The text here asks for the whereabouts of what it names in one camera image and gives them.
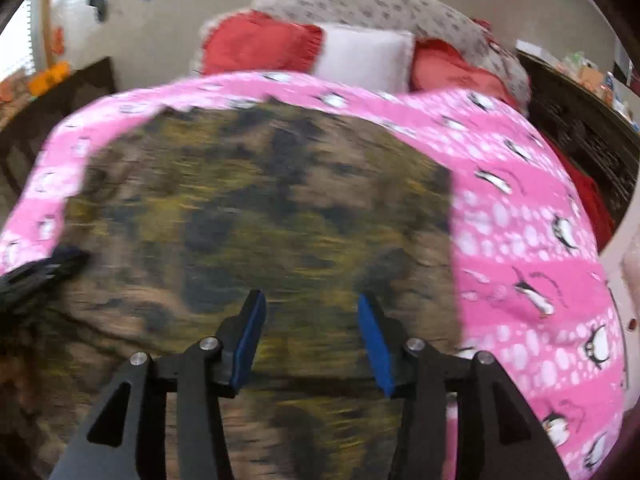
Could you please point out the red pillow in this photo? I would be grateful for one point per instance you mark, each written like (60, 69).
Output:
(460, 72)
(255, 45)

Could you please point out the camouflage print garment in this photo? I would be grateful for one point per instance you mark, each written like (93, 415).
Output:
(260, 220)

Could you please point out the white pillow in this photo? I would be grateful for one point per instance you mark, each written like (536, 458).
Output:
(362, 57)

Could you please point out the grey patterned headboard cover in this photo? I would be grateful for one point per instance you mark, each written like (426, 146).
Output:
(380, 7)

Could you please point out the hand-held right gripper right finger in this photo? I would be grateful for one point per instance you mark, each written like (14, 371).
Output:
(374, 340)

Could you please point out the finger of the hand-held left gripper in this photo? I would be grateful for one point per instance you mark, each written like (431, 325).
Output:
(42, 272)

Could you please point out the red bedsheet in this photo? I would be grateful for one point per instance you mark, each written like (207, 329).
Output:
(587, 195)

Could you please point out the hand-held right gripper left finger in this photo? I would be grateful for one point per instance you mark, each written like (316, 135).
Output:
(248, 332)

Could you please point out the pink penguin print blanket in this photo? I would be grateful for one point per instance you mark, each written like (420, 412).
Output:
(525, 240)

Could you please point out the dark wooden side cabinet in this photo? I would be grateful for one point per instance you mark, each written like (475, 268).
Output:
(582, 120)

